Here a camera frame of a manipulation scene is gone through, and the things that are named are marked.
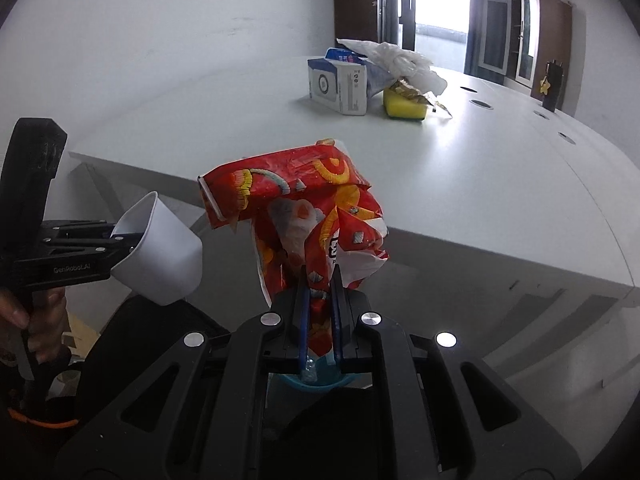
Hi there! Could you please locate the small white plastic cup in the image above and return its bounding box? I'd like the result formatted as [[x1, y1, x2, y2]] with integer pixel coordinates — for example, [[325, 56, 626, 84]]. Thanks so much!
[[111, 191, 203, 306]]

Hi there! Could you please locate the red chips bag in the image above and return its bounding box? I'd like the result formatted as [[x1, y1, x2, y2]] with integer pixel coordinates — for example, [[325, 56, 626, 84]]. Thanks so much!
[[198, 139, 388, 356]]

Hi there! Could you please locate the white blue cardboard box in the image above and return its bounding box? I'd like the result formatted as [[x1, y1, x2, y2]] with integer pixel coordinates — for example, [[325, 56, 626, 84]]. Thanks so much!
[[307, 58, 368, 116]]

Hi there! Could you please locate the yellow green sponge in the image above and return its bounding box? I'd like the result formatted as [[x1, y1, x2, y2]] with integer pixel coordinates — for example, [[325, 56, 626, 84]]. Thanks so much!
[[383, 89, 428, 122]]

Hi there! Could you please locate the blue snack bag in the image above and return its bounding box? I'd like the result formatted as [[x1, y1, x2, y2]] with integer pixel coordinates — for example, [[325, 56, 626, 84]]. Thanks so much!
[[324, 48, 396, 98]]

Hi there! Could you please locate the white plastic bag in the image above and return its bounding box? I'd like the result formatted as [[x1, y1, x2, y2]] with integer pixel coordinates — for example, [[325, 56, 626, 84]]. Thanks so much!
[[337, 38, 448, 96]]

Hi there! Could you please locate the gold foil wrapper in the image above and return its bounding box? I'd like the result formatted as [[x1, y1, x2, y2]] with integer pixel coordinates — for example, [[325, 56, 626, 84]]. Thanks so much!
[[387, 79, 452, 117]]

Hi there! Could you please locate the blue mesh trash basket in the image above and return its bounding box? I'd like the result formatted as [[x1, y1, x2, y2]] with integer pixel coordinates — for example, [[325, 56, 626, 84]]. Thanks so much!
[[278, 354, 359, 393]]

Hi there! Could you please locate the person's left hand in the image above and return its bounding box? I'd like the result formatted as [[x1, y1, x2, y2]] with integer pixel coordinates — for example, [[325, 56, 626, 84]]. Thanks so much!
[[1, 288, 67, 363]]

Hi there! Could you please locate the cardboard box on floor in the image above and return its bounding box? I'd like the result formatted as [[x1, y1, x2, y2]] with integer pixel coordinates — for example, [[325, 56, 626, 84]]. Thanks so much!
[[62, 313, 100, 359]]

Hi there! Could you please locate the dark brown wardrobe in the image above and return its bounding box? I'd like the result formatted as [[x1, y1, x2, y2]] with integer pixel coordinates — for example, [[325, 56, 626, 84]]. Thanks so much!
[[334, 0, 399, 44]]

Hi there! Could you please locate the brown cabinet glass door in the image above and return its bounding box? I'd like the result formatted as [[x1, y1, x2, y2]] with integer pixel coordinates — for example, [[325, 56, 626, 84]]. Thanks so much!
[[515, 0, 573, 100]]

